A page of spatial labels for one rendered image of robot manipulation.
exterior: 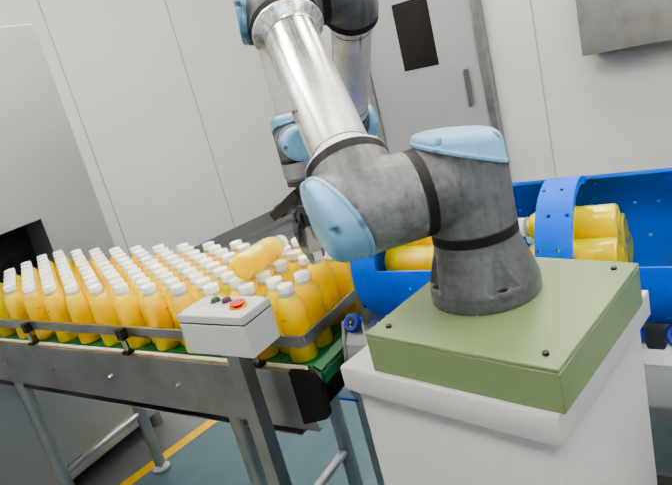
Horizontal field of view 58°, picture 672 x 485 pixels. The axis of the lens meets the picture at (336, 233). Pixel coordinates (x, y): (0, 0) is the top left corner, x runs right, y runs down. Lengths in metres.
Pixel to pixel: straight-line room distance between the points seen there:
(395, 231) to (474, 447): 0.29
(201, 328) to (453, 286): 0.73
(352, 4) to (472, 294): 0.51
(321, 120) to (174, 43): 5.32
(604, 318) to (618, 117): 4.01
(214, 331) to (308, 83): 0.69
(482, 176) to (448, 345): 0.21
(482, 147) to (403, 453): 0.44
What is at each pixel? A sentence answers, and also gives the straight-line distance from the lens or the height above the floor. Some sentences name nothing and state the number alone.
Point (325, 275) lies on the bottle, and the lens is 1.50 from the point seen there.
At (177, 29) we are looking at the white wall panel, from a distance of 6.16.
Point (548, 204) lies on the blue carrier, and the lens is 1.18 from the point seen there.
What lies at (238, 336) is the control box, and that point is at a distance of 1.32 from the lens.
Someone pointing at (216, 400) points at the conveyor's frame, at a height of 0.78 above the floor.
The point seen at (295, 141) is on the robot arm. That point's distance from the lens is 1.29.
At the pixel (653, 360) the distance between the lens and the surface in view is 1.24.
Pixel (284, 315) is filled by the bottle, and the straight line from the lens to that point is 1.42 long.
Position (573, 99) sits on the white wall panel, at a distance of 4.83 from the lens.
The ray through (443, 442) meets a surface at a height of 1.06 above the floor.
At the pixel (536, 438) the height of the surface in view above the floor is 1.12.
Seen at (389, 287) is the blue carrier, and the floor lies 1.07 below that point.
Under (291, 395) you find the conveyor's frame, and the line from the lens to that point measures 1.50.
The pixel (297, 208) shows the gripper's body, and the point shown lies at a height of 1.24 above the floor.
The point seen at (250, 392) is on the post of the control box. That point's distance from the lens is 1.45.
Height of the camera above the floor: 1.57
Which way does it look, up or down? 16 degrees down
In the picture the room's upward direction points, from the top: 14 degrees counter-clockwise
